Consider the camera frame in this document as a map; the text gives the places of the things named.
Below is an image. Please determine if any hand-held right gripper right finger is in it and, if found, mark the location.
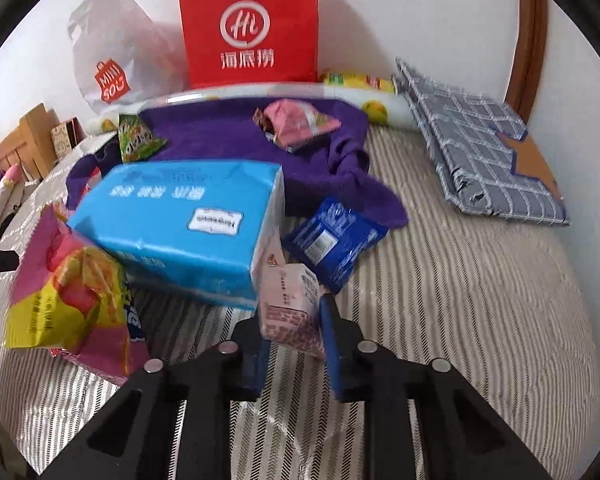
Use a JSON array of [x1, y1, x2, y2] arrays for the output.
[[319, 294, 552, 480]]

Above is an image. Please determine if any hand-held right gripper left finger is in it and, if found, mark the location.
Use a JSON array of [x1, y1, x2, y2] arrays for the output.
[[39, 311, 272, 480]]

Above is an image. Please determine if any pink milk carton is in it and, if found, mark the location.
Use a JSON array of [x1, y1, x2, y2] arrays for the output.
[[252, 232, 328, 361]]

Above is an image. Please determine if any pink yellow chips bag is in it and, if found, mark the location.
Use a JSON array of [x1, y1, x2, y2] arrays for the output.
[[4, 202, 151, 386]]

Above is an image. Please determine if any green snack packet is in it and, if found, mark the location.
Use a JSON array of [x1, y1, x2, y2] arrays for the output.
[[117, 114, 168, 163]]

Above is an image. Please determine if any pink snack packet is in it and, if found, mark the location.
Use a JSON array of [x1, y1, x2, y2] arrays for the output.
[[252, 99, 342, 151]]

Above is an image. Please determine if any purple cloth bag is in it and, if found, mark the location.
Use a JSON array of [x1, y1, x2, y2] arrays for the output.
[[65, 97, 410, 231]]

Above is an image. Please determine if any pink white plush toy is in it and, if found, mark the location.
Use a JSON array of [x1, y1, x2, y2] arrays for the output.
[[0, 160, 26, 241]]

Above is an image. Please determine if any dark blue snack packet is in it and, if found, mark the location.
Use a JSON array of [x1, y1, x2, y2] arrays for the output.
[[281, 196, 390, 295]]

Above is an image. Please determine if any wooden headboard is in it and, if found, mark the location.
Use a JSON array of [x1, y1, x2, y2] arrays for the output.
[[0, 103, 61, 181]]

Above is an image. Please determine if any dark red patterned box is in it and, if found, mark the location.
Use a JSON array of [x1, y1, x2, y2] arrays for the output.
[[50, 116, 88, 161]]

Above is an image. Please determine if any light blue tissue pack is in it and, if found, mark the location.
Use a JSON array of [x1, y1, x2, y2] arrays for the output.
[[69, 160, 287, 311]]

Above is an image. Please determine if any white plastic bag orange logo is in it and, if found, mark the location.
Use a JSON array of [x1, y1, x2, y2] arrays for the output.
[[67, 0, 191, 116]]

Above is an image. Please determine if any rolled fruit print mat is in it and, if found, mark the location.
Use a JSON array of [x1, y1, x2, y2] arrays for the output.
[[82, 87, 416, 136]]

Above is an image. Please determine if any grey checked folded bedding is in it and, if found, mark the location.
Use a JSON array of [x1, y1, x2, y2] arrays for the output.
[[395, 57, 571, 226]]

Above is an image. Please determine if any yellow chips packet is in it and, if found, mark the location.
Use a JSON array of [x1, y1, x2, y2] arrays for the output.
[[320, 71, 398, 95]]

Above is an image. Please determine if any red paper bag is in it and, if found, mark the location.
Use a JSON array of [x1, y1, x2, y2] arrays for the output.
[[177, 0, 320, 90]]

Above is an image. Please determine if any wooden door frame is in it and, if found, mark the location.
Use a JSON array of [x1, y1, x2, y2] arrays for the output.
[[505, 0, 548, 126]]

